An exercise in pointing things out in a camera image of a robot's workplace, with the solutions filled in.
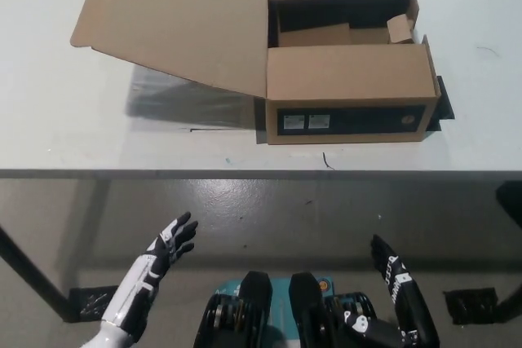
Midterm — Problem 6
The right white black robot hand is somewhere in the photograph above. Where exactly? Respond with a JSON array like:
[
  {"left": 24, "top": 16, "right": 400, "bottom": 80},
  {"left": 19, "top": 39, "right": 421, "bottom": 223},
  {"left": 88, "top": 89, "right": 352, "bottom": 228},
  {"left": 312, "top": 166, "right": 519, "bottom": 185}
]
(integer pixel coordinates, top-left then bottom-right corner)
[{"left": 340, "top": 234, "right": 441, "bottom": 348}]

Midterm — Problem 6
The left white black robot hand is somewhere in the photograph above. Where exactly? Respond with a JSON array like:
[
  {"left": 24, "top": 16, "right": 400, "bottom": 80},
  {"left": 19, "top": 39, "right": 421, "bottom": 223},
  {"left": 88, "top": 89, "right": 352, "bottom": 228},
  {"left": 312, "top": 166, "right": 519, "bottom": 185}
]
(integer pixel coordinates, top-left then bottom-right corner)
[{"left": 100, "top": 212, "right": 200, "bottom": 344}]

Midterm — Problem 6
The brown cardboard storage box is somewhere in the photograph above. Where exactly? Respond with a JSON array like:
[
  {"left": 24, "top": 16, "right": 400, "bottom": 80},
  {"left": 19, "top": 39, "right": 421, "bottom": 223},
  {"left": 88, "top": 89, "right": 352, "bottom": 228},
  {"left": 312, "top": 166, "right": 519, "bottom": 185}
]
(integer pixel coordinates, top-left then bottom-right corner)
[{"left": 69, "top": 0, "right": 444, "bottom": 146}]

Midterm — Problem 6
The black teal robot body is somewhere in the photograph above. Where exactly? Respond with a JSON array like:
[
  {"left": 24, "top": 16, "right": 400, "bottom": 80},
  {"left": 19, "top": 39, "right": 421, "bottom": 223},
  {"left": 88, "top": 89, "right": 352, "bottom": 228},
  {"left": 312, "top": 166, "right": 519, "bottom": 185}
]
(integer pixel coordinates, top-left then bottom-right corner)
[{"left": 197, "top": 270, "right": 381, "bottom": 348}]

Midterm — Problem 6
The black table leg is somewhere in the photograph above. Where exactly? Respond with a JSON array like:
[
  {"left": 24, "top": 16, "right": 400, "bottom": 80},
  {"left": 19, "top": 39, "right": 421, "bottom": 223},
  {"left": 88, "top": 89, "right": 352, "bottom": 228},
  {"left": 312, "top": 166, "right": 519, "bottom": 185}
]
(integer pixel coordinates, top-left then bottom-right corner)
[{"left": 0, "top": 224, "right": 79, "bottom": 323}]

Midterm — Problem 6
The dark object at table edge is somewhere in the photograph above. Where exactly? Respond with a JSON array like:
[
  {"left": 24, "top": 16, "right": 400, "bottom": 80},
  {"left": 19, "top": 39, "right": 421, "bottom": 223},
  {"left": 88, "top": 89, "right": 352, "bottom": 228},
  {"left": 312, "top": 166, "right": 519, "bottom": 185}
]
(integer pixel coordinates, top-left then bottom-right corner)
[{"left": 495, "top": 183, "right": 522, "bottom": 219}]

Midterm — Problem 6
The clear plastic sheet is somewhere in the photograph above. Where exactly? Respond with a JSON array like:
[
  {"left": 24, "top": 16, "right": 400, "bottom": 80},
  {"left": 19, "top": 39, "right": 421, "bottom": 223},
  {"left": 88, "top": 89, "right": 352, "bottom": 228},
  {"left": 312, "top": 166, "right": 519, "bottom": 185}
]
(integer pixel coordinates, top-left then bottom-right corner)
[{"left": 125, "top": 67, "right": 267, "bottom": 132}]

